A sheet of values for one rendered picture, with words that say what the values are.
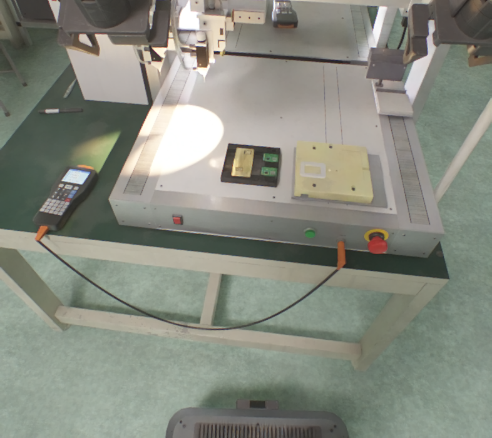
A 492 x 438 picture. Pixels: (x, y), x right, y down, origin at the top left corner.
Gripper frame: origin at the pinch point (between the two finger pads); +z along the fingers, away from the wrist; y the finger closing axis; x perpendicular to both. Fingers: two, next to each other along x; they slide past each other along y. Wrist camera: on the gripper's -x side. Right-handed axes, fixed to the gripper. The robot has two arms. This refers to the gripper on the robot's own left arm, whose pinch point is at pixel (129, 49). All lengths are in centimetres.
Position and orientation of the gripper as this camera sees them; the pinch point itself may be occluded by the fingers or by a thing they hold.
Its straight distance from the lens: 59.7
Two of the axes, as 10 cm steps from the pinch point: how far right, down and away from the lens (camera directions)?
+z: 0.0, 1.9, 9.8
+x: -0.3, 9.8, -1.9
